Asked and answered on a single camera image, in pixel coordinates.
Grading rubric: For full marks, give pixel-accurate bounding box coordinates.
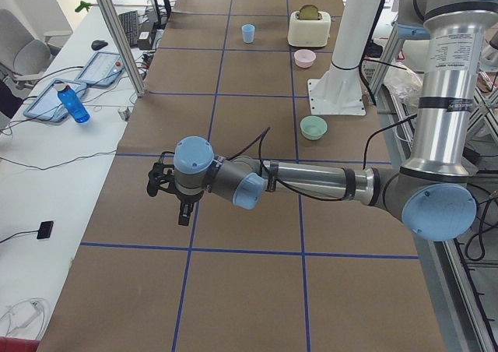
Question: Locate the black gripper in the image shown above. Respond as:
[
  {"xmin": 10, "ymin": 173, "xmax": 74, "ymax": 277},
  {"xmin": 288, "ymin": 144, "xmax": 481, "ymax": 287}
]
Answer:
[{"xmin": 146, "ymin": 152, "xmax": 199, "ymax": 226}]

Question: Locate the light blue cup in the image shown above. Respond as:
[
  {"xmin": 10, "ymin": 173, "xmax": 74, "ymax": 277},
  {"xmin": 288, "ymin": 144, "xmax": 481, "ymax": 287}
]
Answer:
[{"xmin": 241, "ymin": 24, "xmax": 255, "ymax": 44}]

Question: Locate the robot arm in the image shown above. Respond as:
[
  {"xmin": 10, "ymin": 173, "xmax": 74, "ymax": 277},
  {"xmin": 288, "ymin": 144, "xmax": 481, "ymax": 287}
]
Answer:
[{"xmin": 147, "ymin": 0, "xmax": 497, "ymax": 241}]

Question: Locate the small black box device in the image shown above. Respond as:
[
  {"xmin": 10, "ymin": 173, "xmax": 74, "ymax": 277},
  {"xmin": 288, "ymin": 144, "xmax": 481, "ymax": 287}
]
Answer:
[{"xmin": 37, "ymin": 220, "xmax": 54, "ymax": 240}]

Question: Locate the blue water bottle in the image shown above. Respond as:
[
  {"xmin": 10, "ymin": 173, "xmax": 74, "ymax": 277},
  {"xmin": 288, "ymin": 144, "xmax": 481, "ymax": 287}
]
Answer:
[{"xmin": 54, "ymin": 83, "xmax": 90, "ymax": 124}]

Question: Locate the green bowl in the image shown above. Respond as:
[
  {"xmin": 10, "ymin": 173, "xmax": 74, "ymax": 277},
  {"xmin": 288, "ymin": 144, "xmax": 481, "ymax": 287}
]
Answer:
[{"xmin": 300, "ymin": 115, "xmax": 328, "ymax": 141}]

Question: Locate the teach pendant far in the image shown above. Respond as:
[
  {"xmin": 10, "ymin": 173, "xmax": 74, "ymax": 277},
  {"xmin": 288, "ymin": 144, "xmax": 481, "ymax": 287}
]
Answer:
[{"xmin": 75, "ymin": 51, "xmax": 124, "ymax": 87}]

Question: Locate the teach pendant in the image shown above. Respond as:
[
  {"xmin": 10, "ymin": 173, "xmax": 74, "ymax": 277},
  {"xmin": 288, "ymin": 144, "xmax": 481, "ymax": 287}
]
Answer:
[
  {"xmin": 75, "ymin": 51, "xmax": 124, "ymax": 87},
  {"xmin": 23, "ymin": 79, "xmax": 87, "ymax": 122}
]

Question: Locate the teach pendant near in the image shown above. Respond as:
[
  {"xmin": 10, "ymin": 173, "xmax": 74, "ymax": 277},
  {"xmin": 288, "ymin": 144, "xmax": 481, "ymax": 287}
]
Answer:
[{"xmin": 23, "ymin": 79, "xmax": 87, "ymax": 122}]

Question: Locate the black computer mouse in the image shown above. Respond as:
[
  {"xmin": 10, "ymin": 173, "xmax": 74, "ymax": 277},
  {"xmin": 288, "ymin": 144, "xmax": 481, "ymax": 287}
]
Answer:
[{"xmin": 91, "ymin": 40, "xmax": 108, "ymax": 51}]

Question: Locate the pink bowl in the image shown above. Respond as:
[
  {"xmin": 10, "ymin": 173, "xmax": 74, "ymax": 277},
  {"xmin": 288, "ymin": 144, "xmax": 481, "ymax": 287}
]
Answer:
[{"xmin": 293, "ymin": 49, "xmax": 316, "ymax": 69}]

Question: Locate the black keyboard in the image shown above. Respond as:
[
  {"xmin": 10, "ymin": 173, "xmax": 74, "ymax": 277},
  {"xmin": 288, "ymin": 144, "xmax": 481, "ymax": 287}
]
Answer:
[{"xmin": 117, "ymin": 11, "xmax": 139, "ymax": 48}]

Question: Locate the cream toaster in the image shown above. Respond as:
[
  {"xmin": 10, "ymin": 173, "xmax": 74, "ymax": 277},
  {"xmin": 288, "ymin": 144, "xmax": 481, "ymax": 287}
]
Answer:
[{"xmin": 287, "ymin": 11, "xmax": 331, "ymax": 48}]

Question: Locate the grey office chair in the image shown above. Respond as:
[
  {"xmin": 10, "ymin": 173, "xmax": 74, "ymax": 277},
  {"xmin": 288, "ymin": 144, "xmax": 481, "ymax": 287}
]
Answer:
[{"xmin": 1, "ymin": 9, "xmax": 72, "ymax": 90}]

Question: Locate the toast slice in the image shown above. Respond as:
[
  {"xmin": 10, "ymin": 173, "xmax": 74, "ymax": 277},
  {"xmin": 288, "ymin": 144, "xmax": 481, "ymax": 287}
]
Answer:
[{"xmin": 298, "ymin": 4, "xmax": 320, "ymax": 20}]

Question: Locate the plastic bag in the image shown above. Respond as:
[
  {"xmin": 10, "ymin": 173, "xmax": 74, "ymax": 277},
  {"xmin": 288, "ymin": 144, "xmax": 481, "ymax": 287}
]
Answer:
[{"xmin": 384, "ymin": 67, "xmax": 423, "ymax": 113}]

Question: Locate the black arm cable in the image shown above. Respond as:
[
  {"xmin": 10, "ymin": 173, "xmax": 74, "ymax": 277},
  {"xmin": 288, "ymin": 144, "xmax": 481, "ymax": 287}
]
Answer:
[{"xmin": 227, "ymin": 114, "xmax": 419, "ymax": 202}]

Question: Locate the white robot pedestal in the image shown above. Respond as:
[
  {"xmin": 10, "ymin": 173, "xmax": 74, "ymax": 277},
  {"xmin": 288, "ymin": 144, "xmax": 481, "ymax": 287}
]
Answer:
[{"xmin": 307, "ymin": 0, "xmax": 385, "ymax": 116}]

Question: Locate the aluminium frame post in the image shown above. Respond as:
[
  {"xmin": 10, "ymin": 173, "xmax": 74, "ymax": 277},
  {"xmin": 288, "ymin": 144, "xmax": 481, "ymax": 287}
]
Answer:
[{"xmin": 96, "ymin": 0, "xmax": 145, "ymax": 97}]

